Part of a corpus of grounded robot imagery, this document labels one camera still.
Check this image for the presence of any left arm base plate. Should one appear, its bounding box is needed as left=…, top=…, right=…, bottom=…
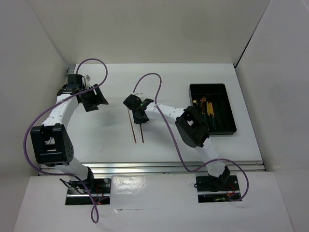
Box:
left=65, top=175, right=113, bottom=206

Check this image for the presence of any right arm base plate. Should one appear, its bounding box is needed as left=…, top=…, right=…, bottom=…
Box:
left=194, top=175, right=241, bottom=203

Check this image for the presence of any aluminium table rail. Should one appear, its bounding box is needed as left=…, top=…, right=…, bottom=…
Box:
left=40, top=161, right=266, bottom=176

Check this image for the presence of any black cutlery tray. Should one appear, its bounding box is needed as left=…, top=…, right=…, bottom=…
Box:
left=189, top=84, right=237, bottom=135

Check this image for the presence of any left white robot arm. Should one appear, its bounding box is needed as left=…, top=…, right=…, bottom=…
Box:
left=30, top=74, right=108, bottom=193

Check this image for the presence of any copper chopstick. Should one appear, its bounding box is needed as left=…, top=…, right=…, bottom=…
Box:
left=127, top=109, right=137, bottom=144
left=139, top=124, right=144, bottom=143

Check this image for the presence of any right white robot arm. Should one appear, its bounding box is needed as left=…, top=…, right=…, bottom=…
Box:
left=123, top=94, right=230, bottom=189

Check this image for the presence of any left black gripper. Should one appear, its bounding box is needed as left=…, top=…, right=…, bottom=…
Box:
left=80, top=84, right=108, bottom=112

